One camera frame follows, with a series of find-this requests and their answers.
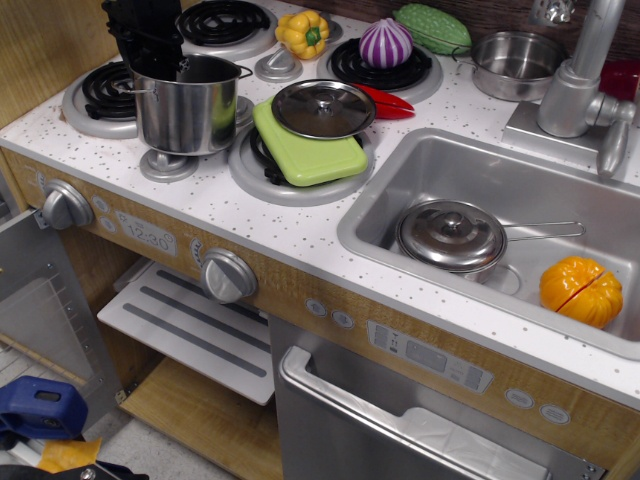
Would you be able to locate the stovetop silver knob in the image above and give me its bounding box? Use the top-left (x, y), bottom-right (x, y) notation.
top-left (254, 48), bottom-right (303, 83)
top-left (235, 96), bottom-right (254, 131)
top-left (320, 12), bottom-right (343, 44)
top-left (139, 149), bottom-right (199, 183)

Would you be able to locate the open oven door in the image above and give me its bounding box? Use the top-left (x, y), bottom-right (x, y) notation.
top-left (1, 211), bottom-right (121, 436)

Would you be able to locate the front stovetop silver knob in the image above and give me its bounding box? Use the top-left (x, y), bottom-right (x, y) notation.
top-left (139, 149), bottom-right (199, 183)

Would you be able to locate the tall steel stock pot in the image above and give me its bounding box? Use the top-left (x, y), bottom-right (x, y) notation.
top-left (112, 54), bottom-right (253, 156)

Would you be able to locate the yellow cloth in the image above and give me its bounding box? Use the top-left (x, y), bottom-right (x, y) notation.
top-left (37, 438), bottom-right (102, 473)

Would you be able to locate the white oven rack shelf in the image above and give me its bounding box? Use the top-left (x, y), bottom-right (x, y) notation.
top-left (98, 262), bottom-right (274, 405)

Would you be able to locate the green toy bitter gourd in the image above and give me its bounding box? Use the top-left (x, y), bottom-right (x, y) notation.
top-left (393, 3), bottom-right (472, 55)

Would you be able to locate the back right stove burner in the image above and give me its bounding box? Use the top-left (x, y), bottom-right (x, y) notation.
top-left (316, 38), bottom-right (443, 104)

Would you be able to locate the right oven control knob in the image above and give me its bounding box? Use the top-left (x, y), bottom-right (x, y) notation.
top-left (200, 248), bottom-right (258, 304)

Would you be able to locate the blue clamp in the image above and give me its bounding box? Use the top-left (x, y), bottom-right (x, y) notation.
top-left (1, 376), bottom-right (89, 440)

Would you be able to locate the grey toy sink basin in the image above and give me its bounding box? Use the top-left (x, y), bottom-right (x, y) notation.
top-left (338, 129), bottom-right (639, 360)

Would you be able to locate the lidded steel saucepan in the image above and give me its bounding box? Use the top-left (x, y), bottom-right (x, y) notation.
top-left (395, 199), bottom-right (586, 283)

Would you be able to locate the back stovetop silver knob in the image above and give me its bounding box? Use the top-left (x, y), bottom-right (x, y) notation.
top-left (254, 48), bottom-right (303, 83)

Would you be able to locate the steel pot lid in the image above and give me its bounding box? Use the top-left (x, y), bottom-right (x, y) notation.
top-left (271, 79), bottom-right (377, 140)

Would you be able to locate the purple striped toy onion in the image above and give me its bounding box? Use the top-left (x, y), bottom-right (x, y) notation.
top-left (359, 18), bottom-right (414, 69)

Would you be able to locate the front right stove burner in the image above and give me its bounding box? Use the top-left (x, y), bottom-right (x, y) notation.
top-left (228, 126), bottom-right (375, 207)

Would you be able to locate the stove burner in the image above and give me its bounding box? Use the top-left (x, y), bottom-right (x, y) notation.
top-left (62, 60), bottom-right (137, 140)
top-left (228, 126), bottom-right (375, 207)
top-left (316, 38), bottom-right (443, 104)
top-left (177, 1), bottom-right (277, 61)

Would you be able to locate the small steel pot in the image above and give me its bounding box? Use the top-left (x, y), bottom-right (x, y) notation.
top-left (451, 31), bottom-right (569, 102)

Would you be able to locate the yellow toy bell pepper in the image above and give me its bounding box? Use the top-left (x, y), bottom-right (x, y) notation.
top-left (275, 10), bottom-right (330, 60)

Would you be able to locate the red toy chili pepper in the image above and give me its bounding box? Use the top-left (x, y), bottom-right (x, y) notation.
top-left (355, 84), bottom-right (415, 120)

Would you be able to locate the orange toy pumpkin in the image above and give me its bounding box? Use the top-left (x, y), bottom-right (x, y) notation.
top-left (539, 256), bottom-right (624, 329)

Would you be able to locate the oven control knob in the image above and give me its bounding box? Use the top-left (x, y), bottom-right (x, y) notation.
top-left (200, 248), bottom-right (258, 304)
top-left (42, 179), bottom-right (94, 230)

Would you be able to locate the back left stove burner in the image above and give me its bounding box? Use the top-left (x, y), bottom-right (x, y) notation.
top-left (177, 1), bottom-right (277, 61)

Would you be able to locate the left oven control knob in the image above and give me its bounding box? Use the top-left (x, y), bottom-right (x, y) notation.
top-left (42, 179), bottom-right (94, 230)

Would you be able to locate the silver toy faucet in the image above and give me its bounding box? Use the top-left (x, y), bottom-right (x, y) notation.
top-left (502, 1), bottom-right (636, 179)

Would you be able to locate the rear stovetop silver knob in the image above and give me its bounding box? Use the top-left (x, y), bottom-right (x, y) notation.
top-left (320, 12), bottom-right (343, 44)

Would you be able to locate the red cup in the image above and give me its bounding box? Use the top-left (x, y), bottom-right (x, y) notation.
top-left (599, 59), bottom-right (639, 102)

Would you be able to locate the middle stovetop silver knob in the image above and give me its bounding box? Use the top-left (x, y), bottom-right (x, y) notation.
top-left (235, 96), bottom-right (254, 131)

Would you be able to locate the silver dishwasher door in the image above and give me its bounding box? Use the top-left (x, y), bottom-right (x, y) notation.
top-left (269, 318), bottom-right (607, 479)

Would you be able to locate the green plastic cutting board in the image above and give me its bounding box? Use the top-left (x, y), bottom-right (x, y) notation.
top-left (252, 99), bottom-right (369, 187)

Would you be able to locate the front left stove burner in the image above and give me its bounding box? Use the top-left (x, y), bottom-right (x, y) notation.
top-left (62, 60), bottom-right (137, 140)

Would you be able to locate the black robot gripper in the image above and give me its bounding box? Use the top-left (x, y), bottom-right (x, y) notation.
top-left (101, 0), bottom-right (190, 75)

